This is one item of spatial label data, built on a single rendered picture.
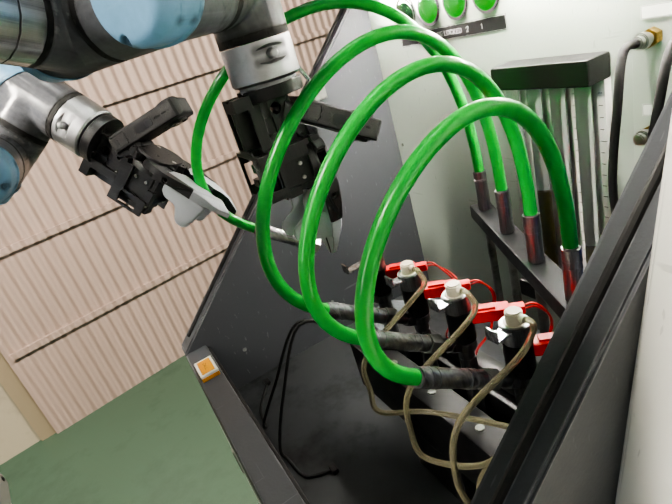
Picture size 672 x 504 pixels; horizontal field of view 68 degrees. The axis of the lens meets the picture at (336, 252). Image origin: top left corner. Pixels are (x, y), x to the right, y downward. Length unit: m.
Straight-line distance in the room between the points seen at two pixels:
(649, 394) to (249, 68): 0.44
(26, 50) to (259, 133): 0.21
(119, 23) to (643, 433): 0.49
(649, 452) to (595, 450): 0.04
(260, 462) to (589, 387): 0.42
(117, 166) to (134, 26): 0.33
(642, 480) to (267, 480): 0.39
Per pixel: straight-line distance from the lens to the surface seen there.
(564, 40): 0.70
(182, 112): 0.69
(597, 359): 0.38
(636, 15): 0.65
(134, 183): 0.71
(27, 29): 0.50
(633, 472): 0.46
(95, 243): 2.65
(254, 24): 0.53
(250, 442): 0.70
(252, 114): 0.54
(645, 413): 0.42
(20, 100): 0.79
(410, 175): 0.35
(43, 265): 2.63
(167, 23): 0.43
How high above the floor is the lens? 1.40
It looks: 24 degrees down
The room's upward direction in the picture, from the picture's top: 17 degrees counter-clockwise
